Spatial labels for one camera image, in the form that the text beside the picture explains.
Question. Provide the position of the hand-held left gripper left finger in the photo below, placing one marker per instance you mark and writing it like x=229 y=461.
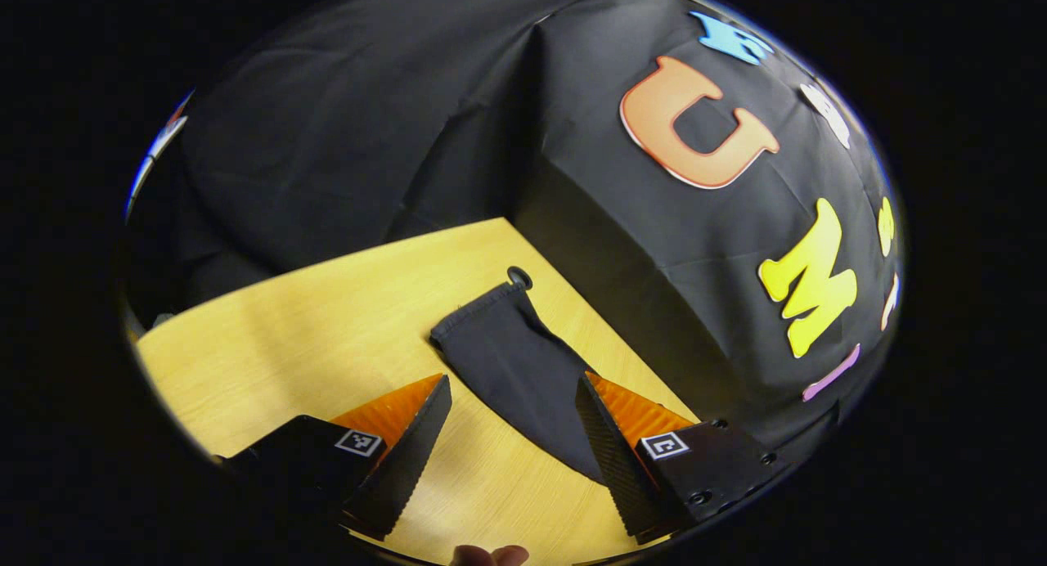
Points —
x=409 y=460

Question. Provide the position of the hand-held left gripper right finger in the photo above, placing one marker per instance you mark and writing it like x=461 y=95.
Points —
x=613 y=460

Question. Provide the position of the black jeans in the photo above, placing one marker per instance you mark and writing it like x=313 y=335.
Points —
x=523 y=370

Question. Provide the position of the black backdrop cloth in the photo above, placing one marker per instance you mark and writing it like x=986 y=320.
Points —
x=393 y=141

